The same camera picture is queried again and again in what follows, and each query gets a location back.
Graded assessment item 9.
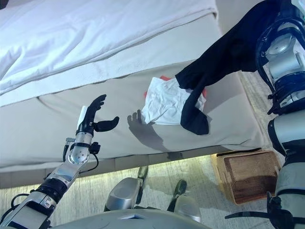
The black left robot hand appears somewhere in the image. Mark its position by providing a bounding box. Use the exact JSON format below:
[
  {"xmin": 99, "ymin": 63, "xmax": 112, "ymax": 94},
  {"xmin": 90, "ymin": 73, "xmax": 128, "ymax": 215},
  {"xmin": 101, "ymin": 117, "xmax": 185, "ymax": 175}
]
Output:
[{"xmin": 76, "ymin": 94, "xmax": 120, "ymax": 134}]

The white garment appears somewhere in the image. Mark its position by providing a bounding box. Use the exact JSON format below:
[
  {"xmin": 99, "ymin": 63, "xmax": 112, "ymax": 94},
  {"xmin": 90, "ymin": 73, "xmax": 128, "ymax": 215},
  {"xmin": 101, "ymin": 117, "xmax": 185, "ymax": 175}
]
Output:
[{"xmin": 142, "ymin": 76, "xmax": 207, "ymax": 126}]

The orange garment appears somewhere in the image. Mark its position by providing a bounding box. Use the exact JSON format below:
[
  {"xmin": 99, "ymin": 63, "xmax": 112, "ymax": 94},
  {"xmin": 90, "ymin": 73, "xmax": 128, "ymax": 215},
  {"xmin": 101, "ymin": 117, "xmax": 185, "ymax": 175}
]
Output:
[{"xmin": 142, "ymin": 75, "xmax": 208, "ymax": 101}]

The black garment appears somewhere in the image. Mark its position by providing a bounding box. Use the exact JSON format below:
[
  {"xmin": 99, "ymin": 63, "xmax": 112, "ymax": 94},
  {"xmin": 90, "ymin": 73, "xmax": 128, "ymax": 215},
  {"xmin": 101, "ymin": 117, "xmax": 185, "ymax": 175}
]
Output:
[{"xmin": 175, "ymin": 0, "xmax": 294, "ymax": 136}]

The bed with beige cover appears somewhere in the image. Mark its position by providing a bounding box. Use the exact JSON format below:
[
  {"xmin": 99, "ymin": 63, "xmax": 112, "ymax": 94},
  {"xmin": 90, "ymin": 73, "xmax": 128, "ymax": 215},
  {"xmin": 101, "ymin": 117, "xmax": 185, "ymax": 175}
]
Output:
[{"xmin": 0, "ymin": 0, "xmax": 270, "ymax": 190}]

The woven wicker laundry basket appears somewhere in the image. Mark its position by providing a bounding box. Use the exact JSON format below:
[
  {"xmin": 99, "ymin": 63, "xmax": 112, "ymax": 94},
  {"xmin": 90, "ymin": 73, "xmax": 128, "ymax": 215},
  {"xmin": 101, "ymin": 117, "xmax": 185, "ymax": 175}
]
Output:
[{"xmin": 211, "ymin": 149, "xmax": 282, "ymax": 206}]

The silver left robot leg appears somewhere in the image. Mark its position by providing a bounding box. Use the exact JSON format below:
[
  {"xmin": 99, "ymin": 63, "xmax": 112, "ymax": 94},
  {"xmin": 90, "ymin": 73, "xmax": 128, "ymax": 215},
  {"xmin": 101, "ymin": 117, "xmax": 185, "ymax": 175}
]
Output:
[{"xmin": 104, "ymin": 166, "xmax": 149, "ymax": 212}]

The silver robot leg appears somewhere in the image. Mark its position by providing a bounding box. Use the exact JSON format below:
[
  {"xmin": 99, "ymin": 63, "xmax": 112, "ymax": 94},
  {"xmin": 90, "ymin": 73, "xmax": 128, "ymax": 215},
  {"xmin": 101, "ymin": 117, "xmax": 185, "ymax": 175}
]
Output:
[
  {"xmin": 104, "ymin": 166, "xmax": 149, "ymax": 212},
  {"xmin": 170, "ymin": 192, "xmax": 202, "ymax": 224}
]

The white duvet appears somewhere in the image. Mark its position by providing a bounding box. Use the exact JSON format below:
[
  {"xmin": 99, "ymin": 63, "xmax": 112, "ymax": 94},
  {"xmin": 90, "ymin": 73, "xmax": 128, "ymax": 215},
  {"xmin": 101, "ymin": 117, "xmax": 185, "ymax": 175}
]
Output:
[{"xmin": 0, "ymin": 0, "xmax": 215, "ymax": 83}]

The white textured top sheet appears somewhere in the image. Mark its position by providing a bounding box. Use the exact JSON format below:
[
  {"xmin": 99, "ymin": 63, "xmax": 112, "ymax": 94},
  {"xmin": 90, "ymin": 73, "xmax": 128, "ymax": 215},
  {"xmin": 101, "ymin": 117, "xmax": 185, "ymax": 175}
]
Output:
[{"xmin": 0, "ymin": 7, "xmax": 219, "ymax": 108}]

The grey robot torso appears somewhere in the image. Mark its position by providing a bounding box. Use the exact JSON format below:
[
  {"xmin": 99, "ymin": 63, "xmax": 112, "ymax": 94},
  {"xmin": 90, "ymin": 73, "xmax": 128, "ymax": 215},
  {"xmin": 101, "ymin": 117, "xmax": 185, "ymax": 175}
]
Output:
[{"xmin": 51, "ymin": 208, "xmax": 203, "ymax": 229}]

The black right robot foot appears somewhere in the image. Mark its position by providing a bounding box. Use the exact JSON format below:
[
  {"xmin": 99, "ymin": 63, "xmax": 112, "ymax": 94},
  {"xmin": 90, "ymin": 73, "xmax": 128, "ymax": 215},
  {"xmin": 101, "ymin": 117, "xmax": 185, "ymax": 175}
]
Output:
[{"xmin": 175, "ymin": 179, "xmax": 188, "ymax": 199}]

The silver right robot leg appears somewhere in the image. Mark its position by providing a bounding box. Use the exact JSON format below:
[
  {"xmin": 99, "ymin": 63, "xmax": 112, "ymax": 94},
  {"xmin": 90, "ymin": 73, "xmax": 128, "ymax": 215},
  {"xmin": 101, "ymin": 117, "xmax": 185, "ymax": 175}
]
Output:
[{"xmin": 170, "ymin": 192, "xmax": 202, "ymax": 224}]

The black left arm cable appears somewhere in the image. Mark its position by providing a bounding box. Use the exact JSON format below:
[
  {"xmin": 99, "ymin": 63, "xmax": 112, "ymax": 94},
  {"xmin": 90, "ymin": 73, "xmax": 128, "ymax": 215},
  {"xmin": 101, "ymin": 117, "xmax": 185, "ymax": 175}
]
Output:
[{"xmin": 81, "ymin": 152, "xmax": 100, "ymax": 174}]

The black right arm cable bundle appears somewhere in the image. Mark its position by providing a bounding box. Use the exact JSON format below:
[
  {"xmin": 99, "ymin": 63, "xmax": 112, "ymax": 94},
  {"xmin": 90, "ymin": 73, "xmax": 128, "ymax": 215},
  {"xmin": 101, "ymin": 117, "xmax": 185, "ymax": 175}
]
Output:
[{"xmin": 225, "ymin": 190, "xmax": 286, "ymax": 229}]

